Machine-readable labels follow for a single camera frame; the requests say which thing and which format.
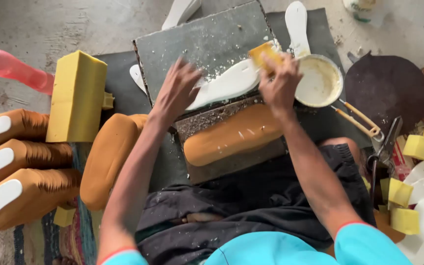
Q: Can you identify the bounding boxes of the person's left hand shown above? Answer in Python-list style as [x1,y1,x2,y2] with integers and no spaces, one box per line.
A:
[152,57,204,120]

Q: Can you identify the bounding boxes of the grey stone slab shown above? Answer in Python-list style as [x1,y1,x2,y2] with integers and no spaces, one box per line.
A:
[132,0,283,115]

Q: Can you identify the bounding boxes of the white foam insole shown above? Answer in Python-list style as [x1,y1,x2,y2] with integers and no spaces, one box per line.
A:
[285,1,311,58]
[130,64,148,95]
[185,58,263,111]
[161,0,202,31]

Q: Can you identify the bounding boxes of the pink plastic bottle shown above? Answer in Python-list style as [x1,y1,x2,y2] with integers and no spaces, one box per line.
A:
[0,44,55,96]

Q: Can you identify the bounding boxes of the heap of yellow foam chunks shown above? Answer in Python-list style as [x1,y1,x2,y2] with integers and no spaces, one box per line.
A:
[361,126,424,236]

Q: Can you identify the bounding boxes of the person's black shorts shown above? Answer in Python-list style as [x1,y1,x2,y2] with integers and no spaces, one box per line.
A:
[135,143,377,264]

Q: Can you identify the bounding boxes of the white-topped tan insole stack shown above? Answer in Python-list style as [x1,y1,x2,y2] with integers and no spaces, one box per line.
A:
[0,108,50,155]
[0,139,74,194]
[0,168,82,242]

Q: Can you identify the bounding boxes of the dark brown leather piece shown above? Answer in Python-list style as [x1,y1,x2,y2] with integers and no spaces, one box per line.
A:
[344,51,424,135]

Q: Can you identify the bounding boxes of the person's teal shirt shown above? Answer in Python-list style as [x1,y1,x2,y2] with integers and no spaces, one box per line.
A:
[100,221,413,265]

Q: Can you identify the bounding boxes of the black metal scissors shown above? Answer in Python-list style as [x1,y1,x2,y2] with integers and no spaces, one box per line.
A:
[366,116,404,207]

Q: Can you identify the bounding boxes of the white glue bowl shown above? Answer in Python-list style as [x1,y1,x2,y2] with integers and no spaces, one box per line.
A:
[294,54,344,108]

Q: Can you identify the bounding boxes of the person's right hand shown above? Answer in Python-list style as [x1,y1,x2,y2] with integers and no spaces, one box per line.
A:
[258,52,304,118]

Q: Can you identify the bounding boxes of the small yellow sponge piece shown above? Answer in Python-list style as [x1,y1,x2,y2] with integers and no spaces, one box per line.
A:
[248,41,284,72]

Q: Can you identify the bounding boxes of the large yellow foam block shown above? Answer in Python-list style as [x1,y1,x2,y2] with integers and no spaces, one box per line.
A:
[46,50,108,143]

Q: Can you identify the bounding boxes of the dark grey mat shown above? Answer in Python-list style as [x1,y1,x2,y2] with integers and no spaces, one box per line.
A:
[93,8,374,193]

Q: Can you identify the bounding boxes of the white plastic container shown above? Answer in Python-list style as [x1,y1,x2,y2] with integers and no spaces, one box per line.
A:
[342,0,386,28]

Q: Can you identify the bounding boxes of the person's right knee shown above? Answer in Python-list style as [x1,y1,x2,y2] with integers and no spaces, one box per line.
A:
[318,137,363,173]

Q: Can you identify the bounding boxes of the small yellow foam cube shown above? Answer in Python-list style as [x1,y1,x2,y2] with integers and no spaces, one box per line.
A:
[102,92,115,110]
[53,206,77,228]

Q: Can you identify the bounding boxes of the red packet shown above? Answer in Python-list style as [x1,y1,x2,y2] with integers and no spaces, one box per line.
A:
[392,145,414,182]

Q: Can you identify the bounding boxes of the stack of tan insoles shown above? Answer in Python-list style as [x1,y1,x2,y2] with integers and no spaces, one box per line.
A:
[80,113,149,211]
[183,103,285,167]

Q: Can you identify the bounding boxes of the tan-handled wire tool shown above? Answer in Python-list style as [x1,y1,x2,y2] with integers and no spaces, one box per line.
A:
[331,98,383,139]

